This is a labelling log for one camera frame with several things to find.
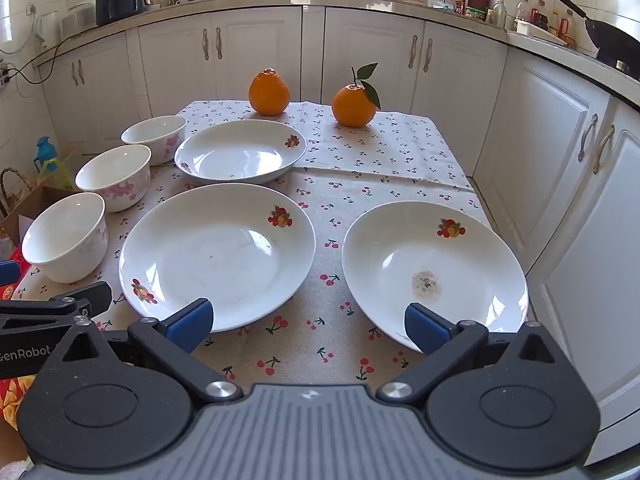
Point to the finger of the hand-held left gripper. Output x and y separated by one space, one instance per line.
87 297

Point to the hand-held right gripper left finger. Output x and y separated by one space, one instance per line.
192 324

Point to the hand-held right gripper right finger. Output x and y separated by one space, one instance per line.
426 330

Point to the white pink-floral bowl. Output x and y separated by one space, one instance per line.
65 245
155 140
117 180

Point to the large white fruit-print plate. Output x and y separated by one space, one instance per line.
215 255

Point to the stained white fruit-print plate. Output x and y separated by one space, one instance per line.
430 255

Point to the small white fruit-print plate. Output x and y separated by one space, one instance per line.
235 155

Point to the red printed bag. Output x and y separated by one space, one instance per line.
11 400

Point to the beige cherry-print tablecloth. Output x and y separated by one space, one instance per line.
325 310

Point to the cardboard box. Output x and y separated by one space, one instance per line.
30 210

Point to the wicker basket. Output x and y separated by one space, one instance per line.
10 195

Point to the teal plastic jug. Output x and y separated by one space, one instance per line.
46 157

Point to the white cherry-print cloth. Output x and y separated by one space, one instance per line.
390 145

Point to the orange with green leaves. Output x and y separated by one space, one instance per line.
352 107

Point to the leafless orange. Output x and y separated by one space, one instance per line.
270 92

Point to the white countertop container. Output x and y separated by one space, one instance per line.
79 19

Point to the green snack packet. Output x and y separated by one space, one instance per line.
477 14

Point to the white plastic tray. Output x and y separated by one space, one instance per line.
537 29

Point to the clear glass jar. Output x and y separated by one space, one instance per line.
499 12

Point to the orange oil bottle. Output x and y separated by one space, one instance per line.
567 27

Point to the dark red seasoning bottle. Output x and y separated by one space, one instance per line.
540 16

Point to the clear seasoning bottle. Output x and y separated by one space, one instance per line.
523 10

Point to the yellow seasoning bottle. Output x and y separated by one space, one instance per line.
554 21

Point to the black wok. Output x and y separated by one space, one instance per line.
615 40

